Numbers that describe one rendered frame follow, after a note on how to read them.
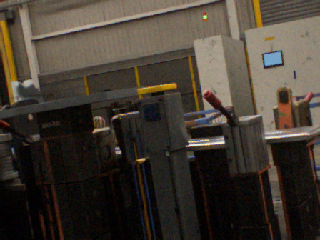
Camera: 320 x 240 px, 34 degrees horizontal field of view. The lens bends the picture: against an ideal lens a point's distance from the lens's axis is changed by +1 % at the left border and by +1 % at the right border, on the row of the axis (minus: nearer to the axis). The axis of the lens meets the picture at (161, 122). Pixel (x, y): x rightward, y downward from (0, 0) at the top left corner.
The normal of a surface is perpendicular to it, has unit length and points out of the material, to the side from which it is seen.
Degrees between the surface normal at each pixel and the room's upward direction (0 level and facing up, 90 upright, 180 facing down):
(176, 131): 90
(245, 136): 90
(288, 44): 90
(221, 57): 90
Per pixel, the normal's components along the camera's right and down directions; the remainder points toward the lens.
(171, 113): 0.84, -0.11
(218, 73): -0.31, 0.11
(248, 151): -0.52, 0.13
